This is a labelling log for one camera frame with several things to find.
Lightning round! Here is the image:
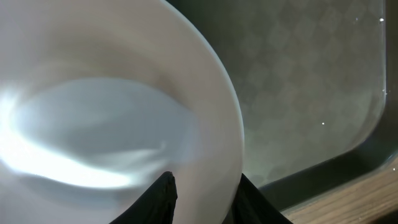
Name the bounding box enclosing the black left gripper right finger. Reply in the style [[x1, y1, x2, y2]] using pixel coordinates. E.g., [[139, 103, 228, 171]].
[[231, 174, 292, 224]]

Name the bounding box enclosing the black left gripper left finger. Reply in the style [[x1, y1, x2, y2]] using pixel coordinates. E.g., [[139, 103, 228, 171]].
[[110, 171, 178, 224]]

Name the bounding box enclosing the white rice bowl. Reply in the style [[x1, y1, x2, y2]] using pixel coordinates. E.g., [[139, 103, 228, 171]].
[[1, 0, 244, 223]]

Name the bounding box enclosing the brown serving tray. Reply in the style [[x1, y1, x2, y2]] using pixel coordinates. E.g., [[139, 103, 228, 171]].
[[172, 0, 397, 211]]

